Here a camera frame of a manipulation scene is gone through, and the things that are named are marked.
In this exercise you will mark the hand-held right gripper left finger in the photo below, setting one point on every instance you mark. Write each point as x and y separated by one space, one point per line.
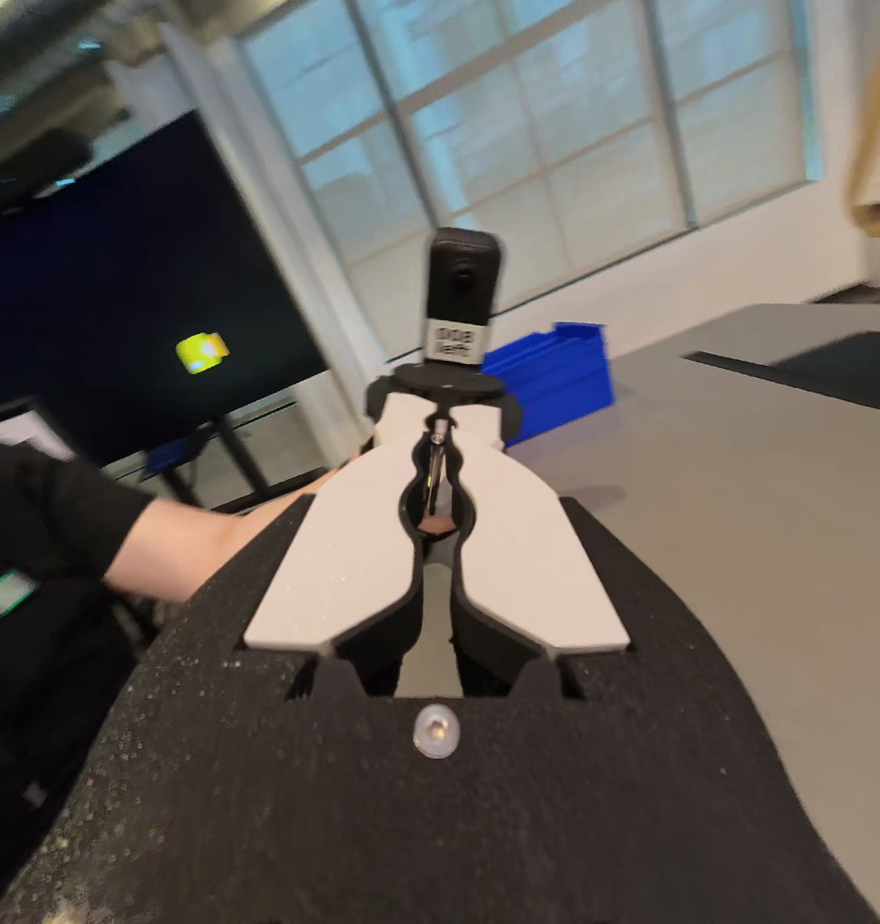
332 563

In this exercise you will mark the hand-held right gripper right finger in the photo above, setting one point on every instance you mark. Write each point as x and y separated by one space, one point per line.
541 563

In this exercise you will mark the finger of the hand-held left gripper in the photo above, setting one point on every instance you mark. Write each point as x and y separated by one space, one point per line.
483 422
397 419

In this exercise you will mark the long metal screw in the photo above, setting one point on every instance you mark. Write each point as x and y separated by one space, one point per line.
436 462

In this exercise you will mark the blue bin with black divider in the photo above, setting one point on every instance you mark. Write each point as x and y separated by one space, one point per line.
555 390

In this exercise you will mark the person's left forearm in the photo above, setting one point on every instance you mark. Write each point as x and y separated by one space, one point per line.
194 541

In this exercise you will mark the black desk panel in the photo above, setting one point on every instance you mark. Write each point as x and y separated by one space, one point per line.
844 368

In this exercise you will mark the black monitor stand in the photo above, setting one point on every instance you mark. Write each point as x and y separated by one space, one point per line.
243 462

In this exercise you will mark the large window with blinds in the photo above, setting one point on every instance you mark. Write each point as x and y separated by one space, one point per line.
555 144

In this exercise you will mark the person's black shirt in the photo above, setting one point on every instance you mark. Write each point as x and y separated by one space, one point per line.
43 505

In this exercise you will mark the large black monitor screen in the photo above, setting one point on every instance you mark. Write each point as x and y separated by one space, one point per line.
122 289

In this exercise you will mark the green badge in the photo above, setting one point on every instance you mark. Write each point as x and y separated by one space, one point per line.
7 593

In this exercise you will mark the round wooden board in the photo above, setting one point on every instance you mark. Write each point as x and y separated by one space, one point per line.
877 144

